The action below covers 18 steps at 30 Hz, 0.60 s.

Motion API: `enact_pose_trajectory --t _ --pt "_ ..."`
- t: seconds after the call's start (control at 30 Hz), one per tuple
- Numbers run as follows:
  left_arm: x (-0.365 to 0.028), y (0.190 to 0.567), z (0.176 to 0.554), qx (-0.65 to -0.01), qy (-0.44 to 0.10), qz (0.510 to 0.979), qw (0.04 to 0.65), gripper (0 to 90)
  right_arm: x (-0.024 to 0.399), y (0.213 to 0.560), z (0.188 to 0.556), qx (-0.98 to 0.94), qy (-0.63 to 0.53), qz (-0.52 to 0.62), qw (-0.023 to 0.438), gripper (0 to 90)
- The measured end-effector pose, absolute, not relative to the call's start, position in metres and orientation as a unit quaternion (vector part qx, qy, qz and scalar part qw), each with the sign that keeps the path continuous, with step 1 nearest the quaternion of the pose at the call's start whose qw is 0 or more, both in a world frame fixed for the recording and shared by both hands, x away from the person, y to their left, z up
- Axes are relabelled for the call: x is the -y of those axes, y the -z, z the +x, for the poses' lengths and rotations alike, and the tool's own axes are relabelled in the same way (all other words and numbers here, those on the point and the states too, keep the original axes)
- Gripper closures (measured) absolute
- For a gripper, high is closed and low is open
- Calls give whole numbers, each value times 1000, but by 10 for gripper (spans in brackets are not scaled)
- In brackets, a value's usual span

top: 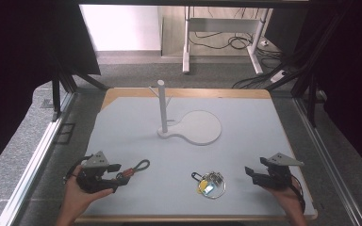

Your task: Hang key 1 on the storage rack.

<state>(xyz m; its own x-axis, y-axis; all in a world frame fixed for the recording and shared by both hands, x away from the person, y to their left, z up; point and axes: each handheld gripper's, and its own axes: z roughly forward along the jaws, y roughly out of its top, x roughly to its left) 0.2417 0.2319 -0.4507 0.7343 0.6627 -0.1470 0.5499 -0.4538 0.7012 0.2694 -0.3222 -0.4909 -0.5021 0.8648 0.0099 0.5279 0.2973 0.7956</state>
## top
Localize white stand with round base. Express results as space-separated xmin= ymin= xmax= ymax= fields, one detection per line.
xmin=148 ymin=79 xmax=222 ymax=147

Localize white power strip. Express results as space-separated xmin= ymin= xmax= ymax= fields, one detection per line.
xmin=270 ymin=69 xmax=288 ymax=84

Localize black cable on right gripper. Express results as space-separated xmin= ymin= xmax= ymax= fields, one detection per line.
xmin=290 ymin=174 xmax=306 ymax=215

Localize black floor cables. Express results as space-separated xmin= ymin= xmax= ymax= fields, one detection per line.
xmin=188 ymin=8 xmax=285 ymax=64

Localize aluminium rail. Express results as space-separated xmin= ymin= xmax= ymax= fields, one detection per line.
xmin=293 ymin=97 xmax=362 ymax=226
xmin=0 ymin=91 xmax=78 ymax=226

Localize person's left hand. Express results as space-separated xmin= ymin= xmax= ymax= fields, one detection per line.
xmin=64 ymin=164 xmax=115 ymax=218

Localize black curtain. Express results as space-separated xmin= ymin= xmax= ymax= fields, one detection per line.
xmin=0 ymin=0 xmax=102 ymax=182
xmin=295 ymin=0 xmax=362 ymax=184

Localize key ring with keys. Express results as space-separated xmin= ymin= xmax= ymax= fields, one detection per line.
xmin=190 ymin=170 xmax=227 ymax=200

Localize dark loop strap orange clasp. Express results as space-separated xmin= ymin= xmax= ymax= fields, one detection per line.
xmin=116 ymin=158 xmax=151 ymax=182

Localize person's right hand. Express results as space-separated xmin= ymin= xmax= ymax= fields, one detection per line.
xmin=265 ymin=183 xmax=304 ymax=218

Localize white table mat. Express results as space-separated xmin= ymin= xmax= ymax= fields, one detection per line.
xmin=83 ymin=96 xmax=316 ymax=218

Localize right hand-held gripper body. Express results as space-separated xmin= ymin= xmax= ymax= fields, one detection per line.
xmin=253 ymin=153 xmax=304 ymax=191

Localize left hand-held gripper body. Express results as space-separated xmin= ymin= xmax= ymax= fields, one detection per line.
xmin=75 ymin=151 xmax=118 ymax=194

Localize white desk frame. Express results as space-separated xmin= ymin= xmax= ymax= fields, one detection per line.
xmin=182 ymin=6 xmax=272 ymax=75

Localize black cable bundle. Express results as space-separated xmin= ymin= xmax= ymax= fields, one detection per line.
xmin=231 ymin=70 xmax=294 ymax=90

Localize black metal stand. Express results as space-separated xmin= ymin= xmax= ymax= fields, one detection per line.
xmin=264 ymin=6 xmax=354 ymax=128
xmin=50 ymin=53 xmax=109 ymax=123

